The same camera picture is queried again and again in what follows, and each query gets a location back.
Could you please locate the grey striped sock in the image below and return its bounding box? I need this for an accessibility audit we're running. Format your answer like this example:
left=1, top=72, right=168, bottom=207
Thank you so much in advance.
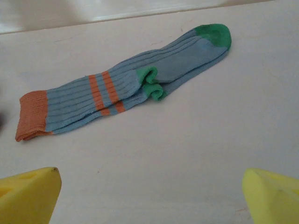
left=15, top=23, right=232, bottom=143

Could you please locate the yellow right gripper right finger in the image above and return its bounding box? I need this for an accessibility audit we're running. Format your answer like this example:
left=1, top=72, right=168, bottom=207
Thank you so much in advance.
left=241, top=168, right=299, bottom=224

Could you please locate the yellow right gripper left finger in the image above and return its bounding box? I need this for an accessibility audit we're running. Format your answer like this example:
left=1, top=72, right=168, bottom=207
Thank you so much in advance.
left=0, top=166, right=63, bottom=224

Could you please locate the blue ribbed sock green toe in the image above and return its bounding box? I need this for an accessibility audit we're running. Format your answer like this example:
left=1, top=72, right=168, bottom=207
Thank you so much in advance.
left=45, top=46, right=232, bottom=135

